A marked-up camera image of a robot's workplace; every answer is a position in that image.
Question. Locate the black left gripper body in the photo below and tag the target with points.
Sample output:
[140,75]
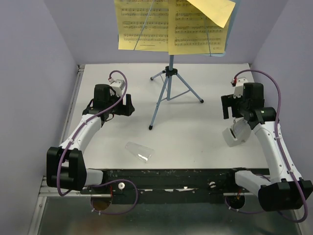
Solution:
[121,109]

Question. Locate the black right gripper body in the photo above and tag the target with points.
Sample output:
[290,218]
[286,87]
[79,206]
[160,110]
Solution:
[228,100]

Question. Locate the clear plastic metronome cover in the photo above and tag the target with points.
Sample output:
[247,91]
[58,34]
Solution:
[141,152]

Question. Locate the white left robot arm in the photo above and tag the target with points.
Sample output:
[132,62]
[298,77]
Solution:
[65,166]

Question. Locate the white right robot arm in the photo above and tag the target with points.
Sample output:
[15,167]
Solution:
[286,185]

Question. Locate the light blue music stand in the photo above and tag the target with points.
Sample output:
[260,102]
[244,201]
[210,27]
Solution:
[167,75]

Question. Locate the yellow right sheet music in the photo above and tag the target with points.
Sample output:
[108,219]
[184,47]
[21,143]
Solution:
[191,32]

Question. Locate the yellow sheet music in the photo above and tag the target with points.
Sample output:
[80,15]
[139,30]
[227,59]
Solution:
[191,32]
[142,24]

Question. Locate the yellow left sheet music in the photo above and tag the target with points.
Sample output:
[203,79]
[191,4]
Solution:
[142,24]

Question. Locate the plain yellow paper sheet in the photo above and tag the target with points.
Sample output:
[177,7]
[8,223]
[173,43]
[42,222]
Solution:
[218,11]

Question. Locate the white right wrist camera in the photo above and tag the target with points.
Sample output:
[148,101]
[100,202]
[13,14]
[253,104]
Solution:
[238,84]

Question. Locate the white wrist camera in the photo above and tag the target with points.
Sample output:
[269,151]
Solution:
[116,87]
[238,84]

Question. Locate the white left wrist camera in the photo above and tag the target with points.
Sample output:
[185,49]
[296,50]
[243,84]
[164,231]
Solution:
[116,87]

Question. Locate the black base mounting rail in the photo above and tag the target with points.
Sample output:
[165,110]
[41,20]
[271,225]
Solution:
[167,186]

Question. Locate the aluminium frame rail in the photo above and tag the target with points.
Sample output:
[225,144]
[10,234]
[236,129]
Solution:
[41,200]

